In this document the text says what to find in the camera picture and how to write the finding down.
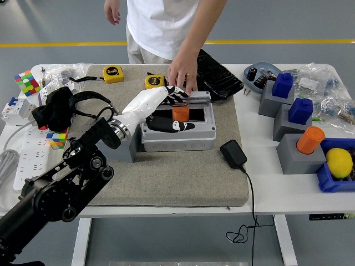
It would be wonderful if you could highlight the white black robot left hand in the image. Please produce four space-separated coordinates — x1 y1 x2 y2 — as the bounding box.
114 85 196 134

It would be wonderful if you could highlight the person's right hand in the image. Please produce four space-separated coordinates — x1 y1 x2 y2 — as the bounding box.
104 0 121 26

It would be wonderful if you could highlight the person's left hand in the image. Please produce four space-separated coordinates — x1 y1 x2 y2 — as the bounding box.
167 54 199 96

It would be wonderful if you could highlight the orange cylinder battery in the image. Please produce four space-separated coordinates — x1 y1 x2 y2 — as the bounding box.
296 126 326 155
171 106 190 122

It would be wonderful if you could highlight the grey junction box clear lid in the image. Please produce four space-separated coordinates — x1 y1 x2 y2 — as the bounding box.
140 91 216 152

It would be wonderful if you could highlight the person's torso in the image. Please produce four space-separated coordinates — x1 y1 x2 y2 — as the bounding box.
126 0 206 65

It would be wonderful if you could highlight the grey block holder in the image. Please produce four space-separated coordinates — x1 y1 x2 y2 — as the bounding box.
257 80 295 119
276 133 327 175
106 124 145 163
272 103 316 142

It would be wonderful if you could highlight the clear bag of parts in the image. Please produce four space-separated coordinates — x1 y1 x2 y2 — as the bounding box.
285 62 341 98
316 91 355 132
41 63 91 84

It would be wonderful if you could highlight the dark brown capacitor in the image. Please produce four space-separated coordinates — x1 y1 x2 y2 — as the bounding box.
253 74 268 90

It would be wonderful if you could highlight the grey-brown mat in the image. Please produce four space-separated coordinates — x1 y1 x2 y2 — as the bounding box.
55 64 250 208

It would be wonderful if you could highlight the blue-grey oval tray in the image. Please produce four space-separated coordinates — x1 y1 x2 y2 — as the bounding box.
243 61 284 94

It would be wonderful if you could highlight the black cloth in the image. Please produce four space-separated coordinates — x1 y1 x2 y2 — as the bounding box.
31 86 75 132

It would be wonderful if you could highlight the small colourful puzzle cube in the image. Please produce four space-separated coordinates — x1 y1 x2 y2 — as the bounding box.
45 130 69 150

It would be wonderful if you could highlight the white printed packet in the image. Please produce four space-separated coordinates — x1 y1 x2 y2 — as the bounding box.
38 77 83 106

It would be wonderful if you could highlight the black power adapter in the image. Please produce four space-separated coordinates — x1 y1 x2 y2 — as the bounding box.
219 139 247 170

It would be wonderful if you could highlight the blue plastic block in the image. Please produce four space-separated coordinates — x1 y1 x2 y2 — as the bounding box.
287 97 313 125
271 72 294 98

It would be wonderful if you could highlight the large colourful puzzle cube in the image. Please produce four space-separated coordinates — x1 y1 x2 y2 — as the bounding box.
13 70 40 98

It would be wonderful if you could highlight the white circuit breaker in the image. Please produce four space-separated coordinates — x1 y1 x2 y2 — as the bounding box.
1 96 37 127

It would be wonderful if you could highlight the white power strip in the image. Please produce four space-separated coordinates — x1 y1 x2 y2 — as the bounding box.
13 129 66 192

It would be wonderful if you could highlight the white table leg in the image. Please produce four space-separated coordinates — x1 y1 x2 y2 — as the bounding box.
273 214 299 266
70 217 92 266

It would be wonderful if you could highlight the yellow lemon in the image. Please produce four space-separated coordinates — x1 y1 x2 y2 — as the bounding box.
324 147 353 179

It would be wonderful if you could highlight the blue plastic bin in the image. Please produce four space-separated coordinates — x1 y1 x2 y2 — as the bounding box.
315 137 355 193

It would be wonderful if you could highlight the black table control panel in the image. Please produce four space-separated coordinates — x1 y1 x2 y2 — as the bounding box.
309 212 355 221

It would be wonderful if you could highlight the yellow tape measure black strap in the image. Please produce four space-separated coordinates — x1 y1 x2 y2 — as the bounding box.
69 65 125 84

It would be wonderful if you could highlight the black adapter cord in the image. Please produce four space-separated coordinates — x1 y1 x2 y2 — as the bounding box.
226 166 274 266

